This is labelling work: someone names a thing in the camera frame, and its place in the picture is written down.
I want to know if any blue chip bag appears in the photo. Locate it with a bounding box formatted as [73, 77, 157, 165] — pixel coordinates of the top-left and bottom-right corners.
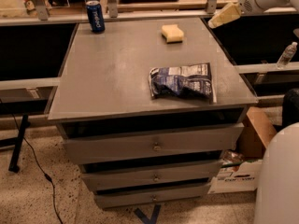
[149, 63, 216, 104]

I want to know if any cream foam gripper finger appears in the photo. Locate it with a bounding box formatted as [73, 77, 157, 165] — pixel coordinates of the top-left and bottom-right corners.
[207, 2, 242, 29]

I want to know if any black power cable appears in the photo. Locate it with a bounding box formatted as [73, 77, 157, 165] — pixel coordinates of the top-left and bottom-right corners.
[10, 114, 64, 224]

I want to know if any grey drawer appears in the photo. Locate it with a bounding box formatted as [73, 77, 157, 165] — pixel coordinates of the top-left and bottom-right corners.
[82, 160, 221, 191]
[64, 123, 244, 164]
[94, 183, 210, 209]

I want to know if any blue Pepsi can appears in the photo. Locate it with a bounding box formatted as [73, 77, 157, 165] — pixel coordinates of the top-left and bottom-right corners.
[86, 0, 105, 33]

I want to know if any top grey drawer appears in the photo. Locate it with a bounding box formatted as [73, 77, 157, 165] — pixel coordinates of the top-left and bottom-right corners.
[64, 123, 244, 164]

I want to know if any grey drawer cabinet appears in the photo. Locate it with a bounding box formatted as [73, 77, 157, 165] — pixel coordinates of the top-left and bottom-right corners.
[49, 18, 257, 196]

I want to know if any yellow sponge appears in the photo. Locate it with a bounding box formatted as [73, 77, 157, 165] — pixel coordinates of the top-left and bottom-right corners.
[162, 24, 184, 43]

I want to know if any bottom grey drawer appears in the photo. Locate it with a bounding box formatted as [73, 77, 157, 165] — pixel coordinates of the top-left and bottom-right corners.
[94, 183, 210, 209]

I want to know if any white cardboard box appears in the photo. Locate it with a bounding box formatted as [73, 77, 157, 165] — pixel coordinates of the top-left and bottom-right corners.
[208, 160, 263, 194]

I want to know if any black table leg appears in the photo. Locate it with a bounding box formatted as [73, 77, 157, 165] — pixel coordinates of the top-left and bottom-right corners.
[8, 115, 30, 173]

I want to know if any brown cardboard box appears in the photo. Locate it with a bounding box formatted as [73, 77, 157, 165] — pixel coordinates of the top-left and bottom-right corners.
[237, 107, 277, 159]

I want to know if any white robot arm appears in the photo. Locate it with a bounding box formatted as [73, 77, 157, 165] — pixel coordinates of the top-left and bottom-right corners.
[208, 0, 299, 224]

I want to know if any middle grey drawer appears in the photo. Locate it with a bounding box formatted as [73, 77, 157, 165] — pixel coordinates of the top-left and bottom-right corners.
[82, 160, 221, 191]

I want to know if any grey metal railing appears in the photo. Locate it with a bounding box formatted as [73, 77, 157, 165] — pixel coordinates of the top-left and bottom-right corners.
[0, 0, 299, 26]

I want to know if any clear plastic water bottle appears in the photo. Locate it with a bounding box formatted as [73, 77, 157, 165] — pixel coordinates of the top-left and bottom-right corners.
[276, 42, 298, 69]

